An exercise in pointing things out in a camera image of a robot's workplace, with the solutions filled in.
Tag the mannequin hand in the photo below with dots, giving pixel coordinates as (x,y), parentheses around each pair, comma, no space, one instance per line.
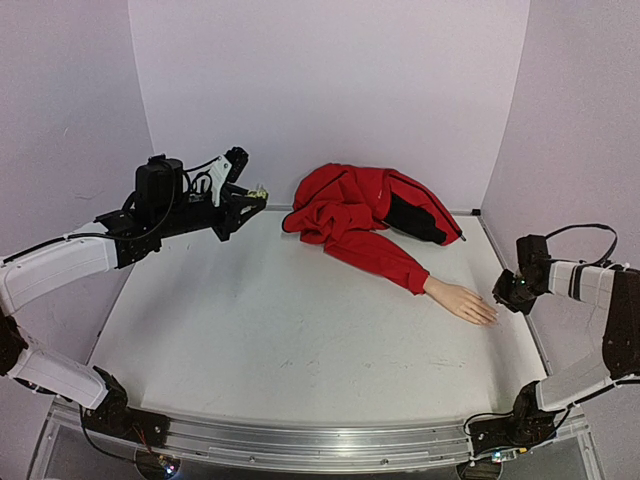
(460,302)

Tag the red black sports jacket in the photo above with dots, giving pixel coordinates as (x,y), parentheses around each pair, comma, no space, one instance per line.
(343,207)

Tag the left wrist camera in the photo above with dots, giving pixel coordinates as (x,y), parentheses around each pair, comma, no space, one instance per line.
(164,181)

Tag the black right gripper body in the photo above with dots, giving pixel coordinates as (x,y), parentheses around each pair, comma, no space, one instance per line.
(507,298)

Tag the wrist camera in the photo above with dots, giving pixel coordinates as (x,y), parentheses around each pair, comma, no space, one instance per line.
(164,181)
(532,254)

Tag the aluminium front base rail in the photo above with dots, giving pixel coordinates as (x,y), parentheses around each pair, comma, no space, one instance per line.
(75,445)

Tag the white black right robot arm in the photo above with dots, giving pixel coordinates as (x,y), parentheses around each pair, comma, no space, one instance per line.
(612,295)

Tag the clear nail polish bottle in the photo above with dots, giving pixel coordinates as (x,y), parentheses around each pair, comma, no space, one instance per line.
(259,192)

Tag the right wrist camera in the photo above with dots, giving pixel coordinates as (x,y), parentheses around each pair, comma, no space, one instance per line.
(532,254)

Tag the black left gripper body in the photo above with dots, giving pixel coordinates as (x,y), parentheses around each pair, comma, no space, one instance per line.
(177,217)

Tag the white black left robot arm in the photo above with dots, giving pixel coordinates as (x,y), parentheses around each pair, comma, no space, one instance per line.
(111,242)

